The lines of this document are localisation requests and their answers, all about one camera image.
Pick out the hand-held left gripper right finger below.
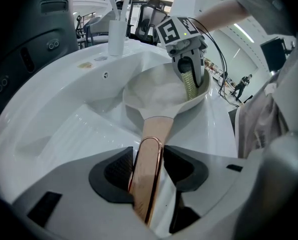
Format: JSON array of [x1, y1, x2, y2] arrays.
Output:
[[158, 145, 264, 240]]

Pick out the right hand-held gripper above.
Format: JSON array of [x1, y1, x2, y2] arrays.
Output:
[[153, 15, 207, 87]]

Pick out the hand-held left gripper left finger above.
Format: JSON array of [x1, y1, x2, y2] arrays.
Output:
[[12, 146, 152, 240]]

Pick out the yellow-green sponge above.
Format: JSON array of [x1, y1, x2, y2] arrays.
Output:
[[181, 70, 202, 102]]

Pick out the beige frying pan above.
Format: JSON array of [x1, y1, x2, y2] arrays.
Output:
[[122, 62, 212, 231]]

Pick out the person's right forearm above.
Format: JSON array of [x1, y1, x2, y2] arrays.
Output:
[[192, 0, 252, 35]]

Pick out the black mesh office chair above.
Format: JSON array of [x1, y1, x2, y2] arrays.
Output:
[[133, 0, 169, 45]]

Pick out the long ceiling light strip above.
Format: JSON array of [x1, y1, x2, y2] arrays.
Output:
[[233, 22, 256, 44]]

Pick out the white curved faucet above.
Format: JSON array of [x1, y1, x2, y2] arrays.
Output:
[[107, 0, 134, 57]]

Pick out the person's grey printed shirt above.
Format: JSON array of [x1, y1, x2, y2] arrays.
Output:
[[228, 0, 298, 160]]

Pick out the white ceramic sink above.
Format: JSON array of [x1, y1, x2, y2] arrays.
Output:
[[0, 37, 239, 210]]

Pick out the grey shell chair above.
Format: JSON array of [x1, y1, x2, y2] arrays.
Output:
[[75, 15, 109, 50]]

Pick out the dark grey machine housing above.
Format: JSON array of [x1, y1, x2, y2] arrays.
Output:
[[0, 0, 79, 132]]

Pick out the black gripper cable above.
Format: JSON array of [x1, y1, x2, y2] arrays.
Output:
[[188, 17, 239, 107]]

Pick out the black wall screen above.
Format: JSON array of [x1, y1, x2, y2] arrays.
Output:
[[260, 36, 288, 74]]

